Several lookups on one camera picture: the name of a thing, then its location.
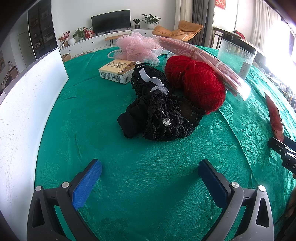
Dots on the bushy green potted plant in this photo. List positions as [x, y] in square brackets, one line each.
[79, 33]

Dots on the small green potted plant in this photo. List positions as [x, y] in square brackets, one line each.
[137, 23]

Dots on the white television cabinet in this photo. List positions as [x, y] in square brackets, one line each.
[92, 44]

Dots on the white round vase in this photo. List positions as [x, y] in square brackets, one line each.
[71, 41]

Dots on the dark wooden chair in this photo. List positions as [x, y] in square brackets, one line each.
[218, 32]

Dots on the black lace garment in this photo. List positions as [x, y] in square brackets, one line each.
[161, 115]

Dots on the red flower bouquet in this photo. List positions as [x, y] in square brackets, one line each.
[64, 38]

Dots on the red paper envelope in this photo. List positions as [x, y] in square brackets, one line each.
[275, 115]

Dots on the red yarn ball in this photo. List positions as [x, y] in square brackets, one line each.
[198, 81]

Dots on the cardboard box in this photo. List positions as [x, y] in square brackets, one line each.
[66, 58]

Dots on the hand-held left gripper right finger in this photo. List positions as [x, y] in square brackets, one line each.
[211, 183]

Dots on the pink plastic bag bundle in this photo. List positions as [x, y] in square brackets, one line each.
[219, 67]

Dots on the dark display cabinet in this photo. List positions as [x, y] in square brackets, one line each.
[42, 30]

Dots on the pink mesh bath loofah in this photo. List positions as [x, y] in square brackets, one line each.
[136, 47]

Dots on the white sheer curtain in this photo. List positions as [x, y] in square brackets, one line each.
[183, 10]

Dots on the white board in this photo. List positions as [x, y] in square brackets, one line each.
[23, 115]

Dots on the red gift box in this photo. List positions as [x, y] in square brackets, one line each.
[88, 33]

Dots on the yellow tissue pack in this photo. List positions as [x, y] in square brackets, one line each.
[113, 69]

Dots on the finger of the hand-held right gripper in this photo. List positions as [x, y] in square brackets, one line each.
[277, 146]
[290, 141]

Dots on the clear jar with black lid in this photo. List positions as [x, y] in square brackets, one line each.
[233, 58]

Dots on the large green potted plant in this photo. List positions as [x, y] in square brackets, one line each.
[150, 19]

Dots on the black television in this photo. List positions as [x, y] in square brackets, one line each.
[111, 22]

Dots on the red wall decoration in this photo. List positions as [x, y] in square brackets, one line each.
[220, 4]

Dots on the orange lounge chair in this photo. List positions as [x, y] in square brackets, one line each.
[185, 29]

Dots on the wooden bench with hairpin legs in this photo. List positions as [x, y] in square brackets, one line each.
[115, 37]

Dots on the green patterned tablecloth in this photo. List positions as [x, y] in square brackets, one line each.
[138, 162]

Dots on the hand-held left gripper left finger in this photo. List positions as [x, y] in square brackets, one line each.
[89, 183]

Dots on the grey curtain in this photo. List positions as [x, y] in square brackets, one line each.
[202, 18]

